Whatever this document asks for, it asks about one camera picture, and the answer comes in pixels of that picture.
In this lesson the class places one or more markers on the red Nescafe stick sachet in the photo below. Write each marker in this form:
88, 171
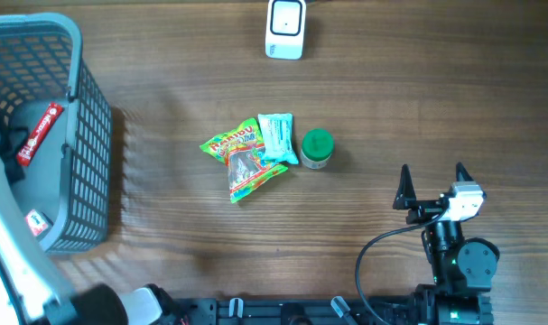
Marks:
37, 135

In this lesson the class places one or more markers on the white barcode scanner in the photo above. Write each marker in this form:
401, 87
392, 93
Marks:
285, 28

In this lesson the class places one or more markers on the Haribo gummy candy bag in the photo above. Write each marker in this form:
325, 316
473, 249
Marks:
242, 150

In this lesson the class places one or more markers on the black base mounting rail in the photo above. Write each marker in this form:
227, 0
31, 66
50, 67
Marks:
296, 310

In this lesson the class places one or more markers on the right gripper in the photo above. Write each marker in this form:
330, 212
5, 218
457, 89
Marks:
405, 199

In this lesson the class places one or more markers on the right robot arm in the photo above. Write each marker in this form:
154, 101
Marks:
462, 269

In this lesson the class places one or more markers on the red pocket tissue pack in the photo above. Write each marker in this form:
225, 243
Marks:
37, 222

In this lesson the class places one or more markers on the mint green tissue pack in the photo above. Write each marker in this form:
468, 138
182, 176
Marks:
277, 133

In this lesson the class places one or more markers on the grey plastic shopping basket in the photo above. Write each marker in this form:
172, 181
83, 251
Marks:
68, 178

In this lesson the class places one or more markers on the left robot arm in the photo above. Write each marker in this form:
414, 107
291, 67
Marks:
32, 290

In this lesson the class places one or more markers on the green lid plastic jar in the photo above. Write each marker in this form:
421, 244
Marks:
317, 148

